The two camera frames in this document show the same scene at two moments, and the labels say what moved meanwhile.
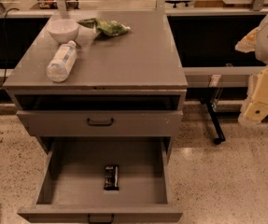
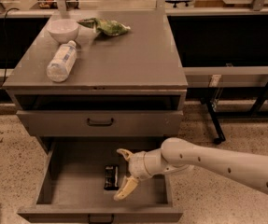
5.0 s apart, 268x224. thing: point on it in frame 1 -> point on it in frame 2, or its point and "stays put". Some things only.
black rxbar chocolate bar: (111, 176) stays put
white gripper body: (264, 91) -> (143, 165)
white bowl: (63, 30) stays put
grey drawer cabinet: (127, 87) stays put
